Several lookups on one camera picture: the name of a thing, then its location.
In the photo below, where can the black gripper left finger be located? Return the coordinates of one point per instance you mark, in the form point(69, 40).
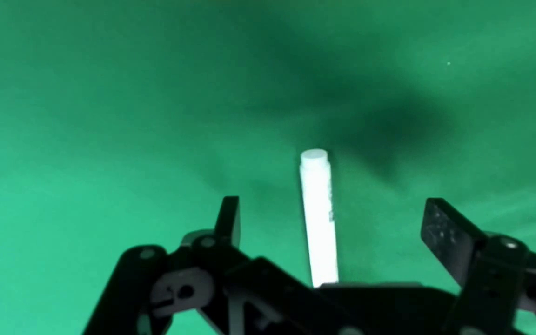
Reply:
point(227, 224)

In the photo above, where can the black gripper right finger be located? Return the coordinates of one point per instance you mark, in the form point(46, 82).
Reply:
point(450, 239)

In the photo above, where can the white marker with blue cap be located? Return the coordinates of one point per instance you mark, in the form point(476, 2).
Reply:
point(318, 216)

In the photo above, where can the green table cloth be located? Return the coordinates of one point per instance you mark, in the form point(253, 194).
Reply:
point(93, 123)

